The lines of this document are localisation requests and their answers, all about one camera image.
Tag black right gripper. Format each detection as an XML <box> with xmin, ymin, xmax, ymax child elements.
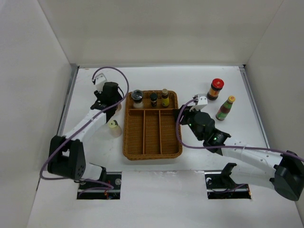
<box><xmin>172</xmin><ymin>104</ymin><xmax>203</xmax><ymax>142</ymax></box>

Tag salt grinder black top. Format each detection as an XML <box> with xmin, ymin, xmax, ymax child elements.
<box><xmin>131</xmin><ymin>90</ymin><xmax>143</xmax><ymax>109</ymax></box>

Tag green label red sauce bottle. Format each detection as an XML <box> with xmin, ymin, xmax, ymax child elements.
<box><xmin>216</xmin><ymin>96</ymin><xmax>236</xmax><ymax>121</ymax></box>

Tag yellow label brown bottle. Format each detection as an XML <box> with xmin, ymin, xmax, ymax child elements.
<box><xmin>161</xmin><ymin>89</ymin><xmax>170</xmax><ymax>107</ymax></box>

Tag yellow cap spice shaker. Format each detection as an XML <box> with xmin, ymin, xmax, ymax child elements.
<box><xmin>108</xmin><ymin>120</ymin><xmax>122</xmax><ymax>137</ymax></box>

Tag red cap dark sauce jar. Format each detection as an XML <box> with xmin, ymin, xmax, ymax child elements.
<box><xmin>207</xmin><ymin>78</ymin><xmax>224</xmax><ymax>100</ymax></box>

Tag small black cap pepper shaker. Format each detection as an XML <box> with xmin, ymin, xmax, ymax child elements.
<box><xmin>150</xmin><ymin>93</ymin><xmax>158</xmax><ymax>107</ymax></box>

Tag pink cap spice shaker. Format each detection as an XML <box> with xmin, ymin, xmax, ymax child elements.
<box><xmin>116</xmin><ymin>103</ymin><xmax>122</xmax><ymax>112</ymax></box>

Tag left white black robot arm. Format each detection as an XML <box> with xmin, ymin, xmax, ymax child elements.
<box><xmin>47</xmin><ymin>82</ymin><xmax>123</xmax><ymax>190</ymax></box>

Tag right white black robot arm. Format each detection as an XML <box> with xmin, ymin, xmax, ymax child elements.
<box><xmin>173</xmin><ymin>105</ymin><xmax>304</xmax><ymax>201</ymax></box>

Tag brown wicker divided basket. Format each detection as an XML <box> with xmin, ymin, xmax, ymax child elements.
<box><xmin>123</xmin><ymin>90</ymin><xmax>182</xmax><ymax>161</ymax></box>

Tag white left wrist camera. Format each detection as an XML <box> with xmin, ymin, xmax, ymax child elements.
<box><xmin>93</xmin><ymin>73</ymin><xmax>107</xmax><ymax>92</ymax></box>

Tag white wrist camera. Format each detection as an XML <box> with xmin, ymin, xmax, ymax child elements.
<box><xmin>190</xmin><ymin>94</ymin><xmax>208</xmax><ymax>112</ymax></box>
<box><xmin>93</xmin><ymin>73</ymin><xmax>107</xmax><ymax>92</ymax></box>

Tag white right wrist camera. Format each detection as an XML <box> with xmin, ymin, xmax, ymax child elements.
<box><xmin>190</xmin><ymin>94</ymin><xmax>208</xmax><ymax>112</ymax></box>

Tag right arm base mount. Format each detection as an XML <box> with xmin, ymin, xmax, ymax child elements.
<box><xmin>205</xmin><ymin>171</ymin><xmax>251</xmax><ymax>200</ymax></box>

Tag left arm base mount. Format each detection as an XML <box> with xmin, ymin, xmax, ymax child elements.
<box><xmin>76</xmin><ymin>172</ymin><xmax>122</xmax><ymax>200</ymax></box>

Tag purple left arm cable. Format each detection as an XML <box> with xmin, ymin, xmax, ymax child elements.
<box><xmin>39</xmin><ymin>66</ymin><xmax>130</xmax><ymax>198</ymax></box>

